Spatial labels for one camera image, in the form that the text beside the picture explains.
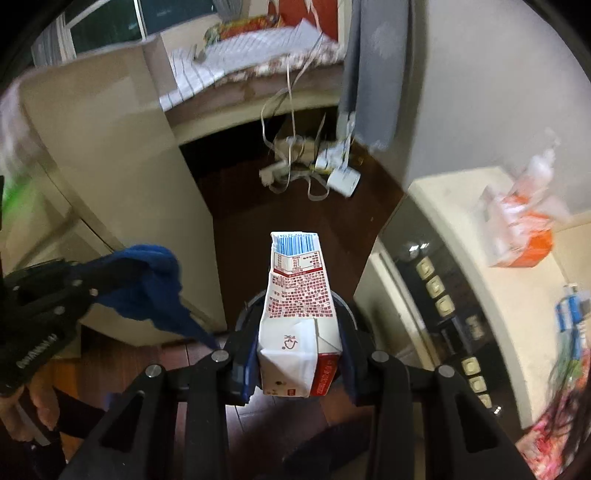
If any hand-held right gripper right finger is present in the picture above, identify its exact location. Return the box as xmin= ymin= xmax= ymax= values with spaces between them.
xmin=339 ymin=318 xmax=525 ymax=480

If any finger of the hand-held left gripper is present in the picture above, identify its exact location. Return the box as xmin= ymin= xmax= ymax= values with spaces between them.
xmin=16 ymin=287 xmax=101 ymax=340
xmin=2 ymin=258 xmax=122 ymax=303

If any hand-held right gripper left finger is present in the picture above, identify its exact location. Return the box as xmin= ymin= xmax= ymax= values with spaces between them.
xmin=58 ymin=318 xmax=259 ymax=480

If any black round waste bin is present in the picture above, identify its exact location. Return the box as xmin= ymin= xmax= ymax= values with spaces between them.
xmin=236 ymin=292 xmax=362 ymax=344

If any blue cloth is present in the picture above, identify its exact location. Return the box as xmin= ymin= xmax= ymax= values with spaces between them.
xmin=95 ymin=244 xmax=220 ymax=349

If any white red milk carton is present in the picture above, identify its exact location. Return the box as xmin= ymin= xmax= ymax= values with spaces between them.
xmin=256 ymin=231 xmax=343 ymax=398

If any person's left hand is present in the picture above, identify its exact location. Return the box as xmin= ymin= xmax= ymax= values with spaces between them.
xmin=0 ymin=364 xmax=63 ymax=445

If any cream cabinet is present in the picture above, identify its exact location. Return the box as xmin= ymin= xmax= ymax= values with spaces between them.
xmin=18 ymin=34 xmax=345 ymax=347

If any white washing machine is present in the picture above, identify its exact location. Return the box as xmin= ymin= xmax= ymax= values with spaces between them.
xmin=355 ymin=165 xmax=591 ymax=431

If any white power adapter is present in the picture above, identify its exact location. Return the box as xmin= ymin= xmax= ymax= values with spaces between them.
xmin=327 ymin=167 xmax=361 ymax=197

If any pink floral cloth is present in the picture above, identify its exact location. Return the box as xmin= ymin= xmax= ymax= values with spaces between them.
xmin=515 ymin=332 xmax=591 ymax=480

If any orange tissue pack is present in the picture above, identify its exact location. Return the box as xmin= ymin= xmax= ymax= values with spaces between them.
xmin=478 ymin=182 xmax=572 ymax=268

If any blue white packet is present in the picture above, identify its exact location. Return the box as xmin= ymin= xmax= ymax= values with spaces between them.
xmin=555 ymin=284 xmax=586 ymax=334

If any clear pump bottle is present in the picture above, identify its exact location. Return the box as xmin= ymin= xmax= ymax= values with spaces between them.
xmin=524 ymin=138 xmax=563 ymax=186

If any checked bed cover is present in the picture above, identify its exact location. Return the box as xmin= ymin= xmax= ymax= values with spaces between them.
xmin=159 ymin=18 xmax=324 ymax=112

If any grey curtain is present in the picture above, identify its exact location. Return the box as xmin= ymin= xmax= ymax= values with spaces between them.
xmin=341 ymin=0 xmax=413 ymax=152

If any colourful patterned pillow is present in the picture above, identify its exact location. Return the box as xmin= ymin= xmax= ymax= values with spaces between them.
xmin=205 ymin=14 xmax=281 ymax=43

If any floral bed sheet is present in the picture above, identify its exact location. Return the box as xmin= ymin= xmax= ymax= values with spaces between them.
xmin=217 ymin=39 xmax=347 ymax=86

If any red padded headboard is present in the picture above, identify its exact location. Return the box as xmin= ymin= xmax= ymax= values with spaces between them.
xmin=276 ymin=0 xmax=343 ymax=38

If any window with white frame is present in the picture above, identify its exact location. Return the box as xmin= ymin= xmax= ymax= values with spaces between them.
xmin=31 ymin=0 xmax=149 ymax=66

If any white flat cable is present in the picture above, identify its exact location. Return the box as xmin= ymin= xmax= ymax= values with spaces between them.
xmin=260 ymin=28 xmax=329 ymax=200

